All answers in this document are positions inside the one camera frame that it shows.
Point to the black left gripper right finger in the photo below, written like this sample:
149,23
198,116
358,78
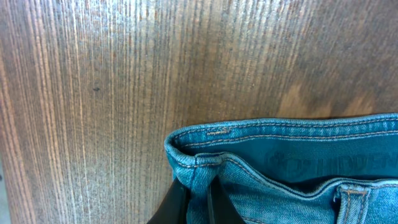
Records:
220,208

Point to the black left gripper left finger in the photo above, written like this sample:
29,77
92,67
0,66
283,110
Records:
173,209

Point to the light blue denim jeans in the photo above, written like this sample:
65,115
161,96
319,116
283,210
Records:
292,170

